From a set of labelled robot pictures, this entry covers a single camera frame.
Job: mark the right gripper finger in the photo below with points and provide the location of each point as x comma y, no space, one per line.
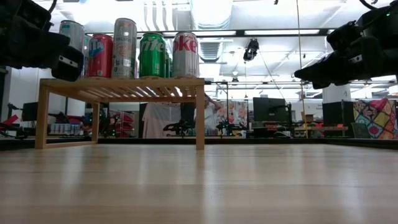
326,70

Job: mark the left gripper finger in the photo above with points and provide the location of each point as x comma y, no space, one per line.
68,63

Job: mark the orange-red Fanta can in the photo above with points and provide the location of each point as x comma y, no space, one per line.
99,56

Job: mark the silver Diet Coke can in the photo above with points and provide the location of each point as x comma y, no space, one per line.
186,56

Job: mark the black background robot arm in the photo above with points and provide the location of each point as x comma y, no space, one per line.
180,127
230,127

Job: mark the wooden slatted shelf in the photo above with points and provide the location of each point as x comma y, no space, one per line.
124,84

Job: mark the brown cardboard box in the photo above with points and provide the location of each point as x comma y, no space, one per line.
308,117

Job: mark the wooden background table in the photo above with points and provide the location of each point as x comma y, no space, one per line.
320,128

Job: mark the background robot station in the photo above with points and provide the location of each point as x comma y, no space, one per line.
71,124

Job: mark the colourful patterned panel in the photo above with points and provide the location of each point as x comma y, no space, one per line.
376,118

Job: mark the floral patterned panel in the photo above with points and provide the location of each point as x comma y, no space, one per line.
236,113

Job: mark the white background sheet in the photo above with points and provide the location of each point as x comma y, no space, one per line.
158,119

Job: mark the person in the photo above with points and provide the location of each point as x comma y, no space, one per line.
211,115

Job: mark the black overhead camera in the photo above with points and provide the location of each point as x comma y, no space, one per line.
251,49

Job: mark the black overhead frame bar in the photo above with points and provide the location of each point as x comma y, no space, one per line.
239,32

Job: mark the black aluminium table frame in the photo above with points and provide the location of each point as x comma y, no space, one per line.
236,141

